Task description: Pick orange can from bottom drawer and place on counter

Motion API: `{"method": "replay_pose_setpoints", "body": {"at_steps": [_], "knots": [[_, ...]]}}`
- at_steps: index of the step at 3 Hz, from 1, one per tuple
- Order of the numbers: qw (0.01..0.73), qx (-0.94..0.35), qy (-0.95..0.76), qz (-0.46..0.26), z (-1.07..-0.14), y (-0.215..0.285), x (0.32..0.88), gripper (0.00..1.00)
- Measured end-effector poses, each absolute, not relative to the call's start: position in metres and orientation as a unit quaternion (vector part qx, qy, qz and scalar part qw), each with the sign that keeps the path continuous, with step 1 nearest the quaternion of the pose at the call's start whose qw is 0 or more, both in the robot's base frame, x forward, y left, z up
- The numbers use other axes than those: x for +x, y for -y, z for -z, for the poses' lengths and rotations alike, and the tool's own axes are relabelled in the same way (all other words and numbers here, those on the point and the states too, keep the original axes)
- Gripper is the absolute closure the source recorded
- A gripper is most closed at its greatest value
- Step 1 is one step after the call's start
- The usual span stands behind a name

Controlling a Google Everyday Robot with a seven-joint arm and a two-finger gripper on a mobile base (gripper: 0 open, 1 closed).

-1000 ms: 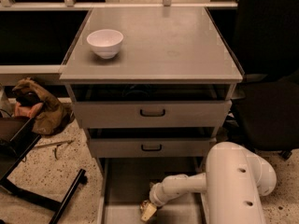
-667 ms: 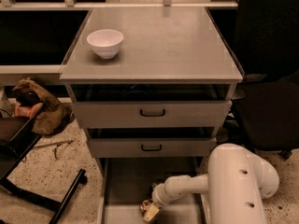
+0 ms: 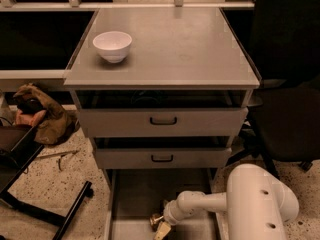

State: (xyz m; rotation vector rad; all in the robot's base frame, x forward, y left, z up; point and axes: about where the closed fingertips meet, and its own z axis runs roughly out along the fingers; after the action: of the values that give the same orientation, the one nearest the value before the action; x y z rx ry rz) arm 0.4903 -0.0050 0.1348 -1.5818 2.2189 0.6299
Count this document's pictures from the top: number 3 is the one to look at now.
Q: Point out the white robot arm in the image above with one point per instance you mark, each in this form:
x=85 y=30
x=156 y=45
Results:
x=257 y=204

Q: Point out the bottom grey open drawer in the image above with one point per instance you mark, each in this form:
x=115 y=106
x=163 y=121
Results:
x=137 y=194

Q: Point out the thin stick on floor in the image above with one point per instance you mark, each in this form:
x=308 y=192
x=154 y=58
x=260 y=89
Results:
x=60 y=154

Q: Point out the middle grey drawer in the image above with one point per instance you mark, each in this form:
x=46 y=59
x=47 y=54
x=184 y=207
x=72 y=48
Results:
x=160 y=152

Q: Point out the crushed orange metallic can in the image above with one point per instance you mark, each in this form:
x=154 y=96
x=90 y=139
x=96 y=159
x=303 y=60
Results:
x=155 y=220

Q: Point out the grey drawer cabinet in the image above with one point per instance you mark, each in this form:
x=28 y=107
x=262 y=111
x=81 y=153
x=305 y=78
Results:
x=179 y=58

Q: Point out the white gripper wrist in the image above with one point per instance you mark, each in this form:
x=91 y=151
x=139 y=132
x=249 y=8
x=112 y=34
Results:
x=171 y=213

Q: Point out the white ceramic bowl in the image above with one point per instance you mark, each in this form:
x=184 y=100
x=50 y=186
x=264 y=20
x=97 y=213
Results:
x=113 y=46

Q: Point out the black metal stand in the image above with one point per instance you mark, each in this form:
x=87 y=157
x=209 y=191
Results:
x=18 y=149

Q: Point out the black office chair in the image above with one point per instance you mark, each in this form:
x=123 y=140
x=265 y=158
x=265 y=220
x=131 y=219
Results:
x=284 y=45

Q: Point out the top grey drawer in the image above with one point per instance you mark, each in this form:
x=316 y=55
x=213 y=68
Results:
x=102 y=116

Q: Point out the brown crumpled bag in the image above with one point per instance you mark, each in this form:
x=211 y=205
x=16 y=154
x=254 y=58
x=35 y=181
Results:
x=37 y=109

